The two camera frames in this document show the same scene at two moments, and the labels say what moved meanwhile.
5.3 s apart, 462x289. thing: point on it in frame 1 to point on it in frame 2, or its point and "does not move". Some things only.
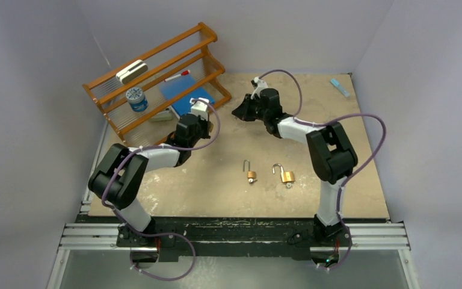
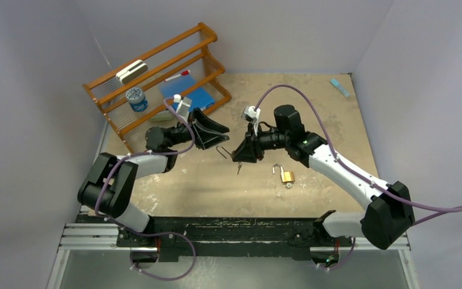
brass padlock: (251, 174) to (231, 154)
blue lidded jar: (137, 99) does not move
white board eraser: (131, 71) does not move
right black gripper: (242, 112) to (246, 152)
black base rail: (274, 239) does not move
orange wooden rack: (142, 99) does not move
